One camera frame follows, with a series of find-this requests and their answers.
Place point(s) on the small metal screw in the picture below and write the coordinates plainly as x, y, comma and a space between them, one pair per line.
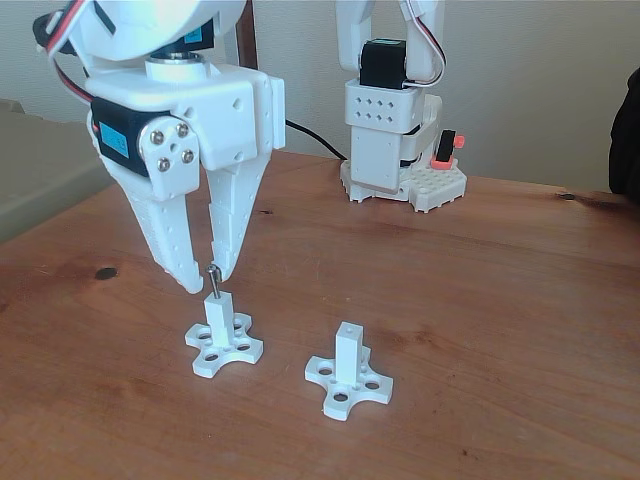
214, 285

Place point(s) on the beige plastic bin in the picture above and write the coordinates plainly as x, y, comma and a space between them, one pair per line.
30, 165

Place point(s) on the orange and black clamp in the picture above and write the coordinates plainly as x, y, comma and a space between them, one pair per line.
445, 150

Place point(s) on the person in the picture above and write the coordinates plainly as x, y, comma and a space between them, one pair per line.
627, 150

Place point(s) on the white cross-base post stand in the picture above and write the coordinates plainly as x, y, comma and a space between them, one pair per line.
217, 320
347, 350

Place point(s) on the white studded base plate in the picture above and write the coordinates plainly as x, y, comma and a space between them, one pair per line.
440, 187

